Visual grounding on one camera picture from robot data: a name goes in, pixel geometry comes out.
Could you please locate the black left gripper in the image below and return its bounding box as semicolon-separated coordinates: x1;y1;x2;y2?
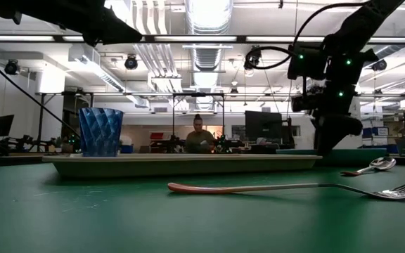
82;6;143;47

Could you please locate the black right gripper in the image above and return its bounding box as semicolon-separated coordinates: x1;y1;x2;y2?
291;86;364;157

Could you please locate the teal plastic plate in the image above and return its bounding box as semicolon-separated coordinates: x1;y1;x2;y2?
276;148;389;168

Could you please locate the steel spoon orange handle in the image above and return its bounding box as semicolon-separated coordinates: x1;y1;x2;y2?
340;156;397;176

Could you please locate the blue faceted cup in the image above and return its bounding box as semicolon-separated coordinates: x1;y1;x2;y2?
78;107;124;158

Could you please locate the steel fork orange handle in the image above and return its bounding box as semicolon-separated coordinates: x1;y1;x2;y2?
167;171;405;202

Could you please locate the beige plastic tray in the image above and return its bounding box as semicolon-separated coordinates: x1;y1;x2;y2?
42;153;323;179

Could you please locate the blue storage box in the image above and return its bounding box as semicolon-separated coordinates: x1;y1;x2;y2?
362;126;390;138

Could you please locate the black diagonal strut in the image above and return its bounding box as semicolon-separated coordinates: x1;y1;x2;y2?
0;48;81;138

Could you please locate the black overhead light beam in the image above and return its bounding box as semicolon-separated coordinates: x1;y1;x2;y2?
0;34;405;45

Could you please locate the person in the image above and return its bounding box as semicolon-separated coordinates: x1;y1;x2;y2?
184;113;217;154

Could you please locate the green table mat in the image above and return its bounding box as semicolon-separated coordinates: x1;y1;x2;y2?
0;154;405;253

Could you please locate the black ceiling camera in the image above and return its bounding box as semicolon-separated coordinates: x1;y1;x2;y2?
124;55;139;70
4;59;20;76
371;58;388;72
243;45;262;71

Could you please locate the silver ventilation duct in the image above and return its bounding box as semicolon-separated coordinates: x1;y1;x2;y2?
184;0;234;73

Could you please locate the black gantry frame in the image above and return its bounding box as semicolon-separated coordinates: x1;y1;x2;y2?
172;92;226;152

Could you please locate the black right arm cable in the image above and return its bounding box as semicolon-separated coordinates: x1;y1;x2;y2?
244;1;367;70

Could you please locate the thin black hanging cable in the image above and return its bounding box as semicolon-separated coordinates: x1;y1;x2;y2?
285;0;300;120

